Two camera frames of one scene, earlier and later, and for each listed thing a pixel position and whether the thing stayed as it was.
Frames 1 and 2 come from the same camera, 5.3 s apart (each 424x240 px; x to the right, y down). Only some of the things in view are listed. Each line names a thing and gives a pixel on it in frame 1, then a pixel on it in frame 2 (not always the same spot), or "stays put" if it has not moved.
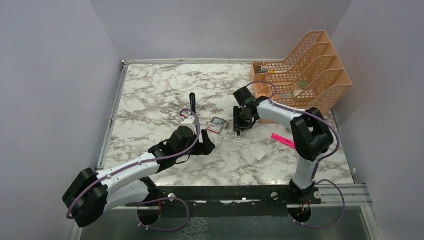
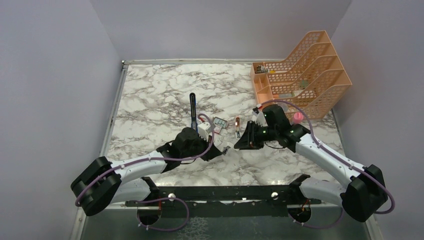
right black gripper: x=237 y=122 → x=249 y=140
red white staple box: x=213 y=128 stays put
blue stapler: x=192 y=102 stays put
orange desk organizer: x=312 y=76 stays put
